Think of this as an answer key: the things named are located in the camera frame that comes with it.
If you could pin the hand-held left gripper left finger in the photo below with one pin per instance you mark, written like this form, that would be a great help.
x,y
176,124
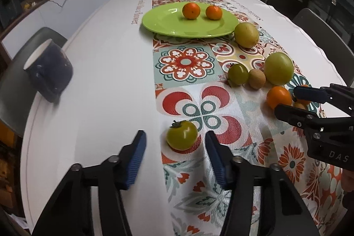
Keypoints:
x,y
135,158

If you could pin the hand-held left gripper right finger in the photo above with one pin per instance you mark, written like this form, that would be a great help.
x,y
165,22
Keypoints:
x,y
218,158

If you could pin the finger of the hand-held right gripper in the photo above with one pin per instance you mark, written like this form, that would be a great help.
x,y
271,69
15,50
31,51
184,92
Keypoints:
x,y
293,114
308,93

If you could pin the orange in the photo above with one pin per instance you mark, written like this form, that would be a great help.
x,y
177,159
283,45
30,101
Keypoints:
x,y
304,102
191,11
278,97
213,12

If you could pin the large green apple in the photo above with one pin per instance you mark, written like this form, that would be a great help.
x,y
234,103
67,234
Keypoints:
x,y
278,68

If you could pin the green tomato with calyx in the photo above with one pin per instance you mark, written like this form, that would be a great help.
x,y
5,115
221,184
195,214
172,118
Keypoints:
x,y
182,136

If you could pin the yellow-green pear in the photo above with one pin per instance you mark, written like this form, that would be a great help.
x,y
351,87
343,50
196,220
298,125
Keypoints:
x,y
246,35

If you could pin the green plate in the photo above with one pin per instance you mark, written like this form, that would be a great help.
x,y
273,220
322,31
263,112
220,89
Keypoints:
x,y
166,23

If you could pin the person's right hand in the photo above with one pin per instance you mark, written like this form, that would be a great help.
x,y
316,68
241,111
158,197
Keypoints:
x,y
349,180

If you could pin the patterned table runner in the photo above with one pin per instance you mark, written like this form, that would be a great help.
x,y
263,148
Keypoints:
x,y
190,61

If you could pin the dark blue mug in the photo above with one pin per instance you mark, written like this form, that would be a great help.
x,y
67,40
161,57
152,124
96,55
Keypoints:
x,y
52,73

